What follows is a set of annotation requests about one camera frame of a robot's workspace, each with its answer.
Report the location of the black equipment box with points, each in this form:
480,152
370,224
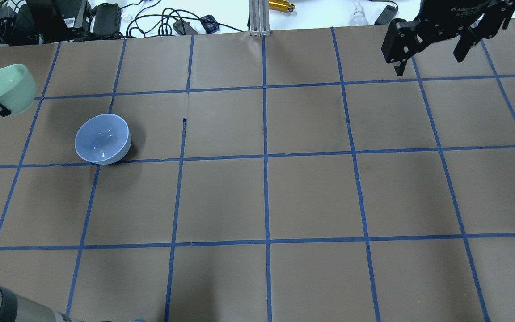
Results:
30,22

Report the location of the black power adapter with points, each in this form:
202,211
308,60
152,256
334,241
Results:
181,27

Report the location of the aluminium extrusion post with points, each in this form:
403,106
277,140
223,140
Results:
259,18

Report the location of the gold cylindrical tool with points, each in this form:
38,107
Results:
281,6

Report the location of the blue bowl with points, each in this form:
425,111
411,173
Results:
103,140

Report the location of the black power brick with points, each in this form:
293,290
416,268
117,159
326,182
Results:
106,19

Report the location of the black flat device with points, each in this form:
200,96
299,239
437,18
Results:
388,13

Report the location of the white light bulb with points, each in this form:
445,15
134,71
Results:
358,17

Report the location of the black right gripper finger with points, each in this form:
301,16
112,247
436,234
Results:
404,39
496,15

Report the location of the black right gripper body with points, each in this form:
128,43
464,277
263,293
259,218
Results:
452,12

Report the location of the green bowl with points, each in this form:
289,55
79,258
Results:
18,88

